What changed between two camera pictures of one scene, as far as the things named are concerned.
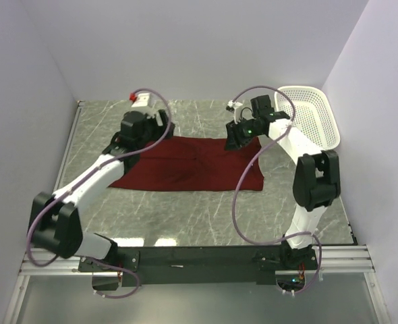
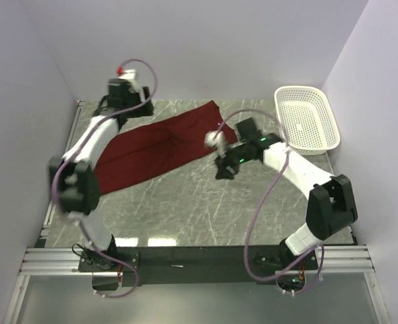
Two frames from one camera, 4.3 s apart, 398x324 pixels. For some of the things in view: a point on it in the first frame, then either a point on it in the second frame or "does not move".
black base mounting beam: (197, 266) does not move
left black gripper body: (153, 131) to (140, 111)
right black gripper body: (244, 131) to (232, 160)
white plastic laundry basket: (314, 113) does not move
